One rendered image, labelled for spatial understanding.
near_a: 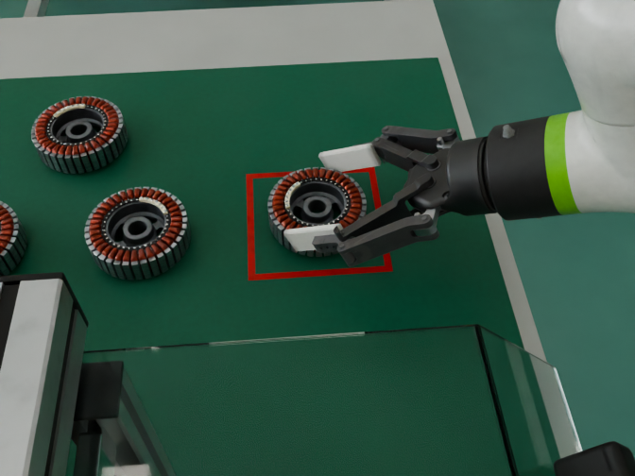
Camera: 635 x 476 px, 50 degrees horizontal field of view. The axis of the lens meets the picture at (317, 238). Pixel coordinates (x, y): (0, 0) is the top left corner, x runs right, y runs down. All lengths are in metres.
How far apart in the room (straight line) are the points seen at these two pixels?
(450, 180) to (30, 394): 0.46
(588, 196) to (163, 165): 0.51
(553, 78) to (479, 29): 0.32
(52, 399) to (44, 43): 0.86
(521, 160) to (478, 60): 1.68
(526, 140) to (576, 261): 1.19
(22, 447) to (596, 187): 0.48
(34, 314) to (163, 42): 0.79
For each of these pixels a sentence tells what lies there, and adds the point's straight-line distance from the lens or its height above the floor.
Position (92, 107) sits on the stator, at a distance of 0.94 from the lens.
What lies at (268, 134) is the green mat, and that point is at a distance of 0.91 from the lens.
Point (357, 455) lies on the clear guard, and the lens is 0.33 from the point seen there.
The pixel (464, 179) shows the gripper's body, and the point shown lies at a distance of 0.66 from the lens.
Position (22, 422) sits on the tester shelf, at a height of 1.12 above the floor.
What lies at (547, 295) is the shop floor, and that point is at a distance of 1.73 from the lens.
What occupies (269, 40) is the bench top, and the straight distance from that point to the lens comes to 1.07.
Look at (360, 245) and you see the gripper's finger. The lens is 0.67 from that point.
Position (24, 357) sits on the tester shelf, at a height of 1.11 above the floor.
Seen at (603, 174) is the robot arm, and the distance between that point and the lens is 0.62.
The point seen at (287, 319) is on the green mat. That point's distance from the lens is 0.73.
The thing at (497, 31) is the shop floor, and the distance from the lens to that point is 2.44.
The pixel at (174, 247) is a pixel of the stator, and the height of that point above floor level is 0.78.
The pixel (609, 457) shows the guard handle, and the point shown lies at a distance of 0.36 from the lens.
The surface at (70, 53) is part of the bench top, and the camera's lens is 1.10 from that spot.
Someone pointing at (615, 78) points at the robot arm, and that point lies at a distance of 0.55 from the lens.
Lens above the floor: 1.37
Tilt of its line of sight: 52 degrees down
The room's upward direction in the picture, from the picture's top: straight up
